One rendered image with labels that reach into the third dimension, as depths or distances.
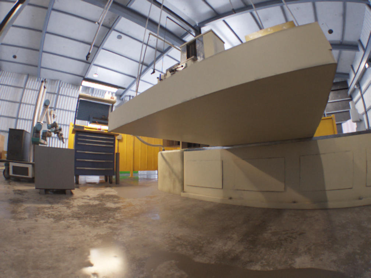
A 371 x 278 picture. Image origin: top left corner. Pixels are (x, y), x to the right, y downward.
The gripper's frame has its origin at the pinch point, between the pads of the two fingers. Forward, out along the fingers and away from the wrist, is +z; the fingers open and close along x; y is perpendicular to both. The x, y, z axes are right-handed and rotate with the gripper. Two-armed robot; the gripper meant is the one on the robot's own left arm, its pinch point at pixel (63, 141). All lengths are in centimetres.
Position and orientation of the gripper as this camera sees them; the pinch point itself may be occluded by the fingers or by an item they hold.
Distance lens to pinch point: 332.7
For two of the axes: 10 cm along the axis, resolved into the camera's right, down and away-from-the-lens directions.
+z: 4.1, 9.1, -0.4
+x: -4.7, 2.5, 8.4
